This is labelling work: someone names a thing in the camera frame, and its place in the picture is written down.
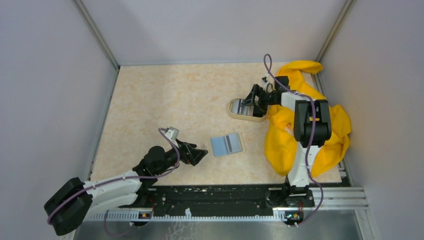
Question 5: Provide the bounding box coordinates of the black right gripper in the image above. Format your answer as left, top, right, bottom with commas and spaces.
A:
239, 84, 277, 115

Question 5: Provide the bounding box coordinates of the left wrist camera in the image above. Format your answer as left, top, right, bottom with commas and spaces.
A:
165, 127, 180, 141

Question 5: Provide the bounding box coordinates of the beige oval card tray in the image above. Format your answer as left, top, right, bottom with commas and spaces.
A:
228, 98, 268, 122

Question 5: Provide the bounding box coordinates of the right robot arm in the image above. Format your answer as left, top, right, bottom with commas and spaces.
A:
237, 76, 332, 206

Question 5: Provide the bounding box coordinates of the beige card holder wallet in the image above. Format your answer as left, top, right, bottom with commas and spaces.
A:
209, 132, 245, 157

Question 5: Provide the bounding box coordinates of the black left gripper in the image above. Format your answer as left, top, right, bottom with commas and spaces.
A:
155, 138, 208, 175

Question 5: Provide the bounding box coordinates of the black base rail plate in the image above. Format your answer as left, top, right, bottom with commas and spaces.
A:
125, 183, 316, 217

